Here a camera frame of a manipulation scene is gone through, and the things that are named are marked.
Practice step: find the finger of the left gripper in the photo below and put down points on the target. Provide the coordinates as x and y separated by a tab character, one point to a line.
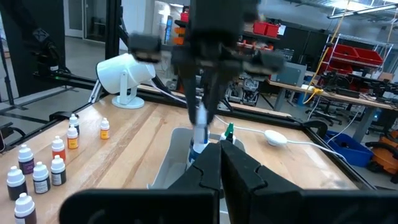
191	93
214	93

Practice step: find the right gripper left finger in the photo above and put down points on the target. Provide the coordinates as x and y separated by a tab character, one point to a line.
140	208

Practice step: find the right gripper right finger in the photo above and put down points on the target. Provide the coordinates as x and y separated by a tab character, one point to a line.
280	208

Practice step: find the large green-tipped coloring bottle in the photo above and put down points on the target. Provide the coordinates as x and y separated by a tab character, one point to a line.
230	129

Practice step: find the large blue-tipped coloring bottle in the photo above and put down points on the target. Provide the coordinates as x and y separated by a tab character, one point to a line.
200	147

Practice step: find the small orange coloring bottle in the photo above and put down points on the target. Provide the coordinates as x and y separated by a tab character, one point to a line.
58	154

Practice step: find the small green coloring bottle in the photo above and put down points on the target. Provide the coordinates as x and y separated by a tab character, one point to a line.
41	186

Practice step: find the small red-brown coloring bottle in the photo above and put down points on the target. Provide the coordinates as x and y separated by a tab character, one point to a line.
25	205

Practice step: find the black neighbouring robot arm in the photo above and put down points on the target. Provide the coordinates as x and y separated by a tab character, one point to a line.
51	56

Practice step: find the red storage bin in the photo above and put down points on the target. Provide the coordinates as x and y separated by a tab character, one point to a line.
260	28
343	53
273	30
370	57

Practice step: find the grey plastic bin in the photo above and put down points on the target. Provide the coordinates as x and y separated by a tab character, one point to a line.
174	161

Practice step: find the white cylindrical lamp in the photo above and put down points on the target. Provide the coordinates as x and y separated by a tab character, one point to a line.
124	71

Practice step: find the grey metal box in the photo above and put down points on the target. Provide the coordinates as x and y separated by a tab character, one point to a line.
289	74

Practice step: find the blue storage bin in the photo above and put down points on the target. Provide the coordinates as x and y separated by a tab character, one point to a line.
348	152

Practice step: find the orange shop vacuum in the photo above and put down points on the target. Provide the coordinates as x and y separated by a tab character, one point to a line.
385	158

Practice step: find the black table clamp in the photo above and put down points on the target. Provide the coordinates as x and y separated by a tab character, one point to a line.
62	115

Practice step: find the wooden work table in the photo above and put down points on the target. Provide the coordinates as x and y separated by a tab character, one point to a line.
342	98

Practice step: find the white round inline switch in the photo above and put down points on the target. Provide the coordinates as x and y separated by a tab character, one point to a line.
275	137

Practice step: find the black frame corner clamp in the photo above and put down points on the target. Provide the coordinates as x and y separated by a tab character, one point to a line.
317	126

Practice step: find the black aluminium rig frame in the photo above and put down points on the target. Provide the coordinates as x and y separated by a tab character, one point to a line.
113	31

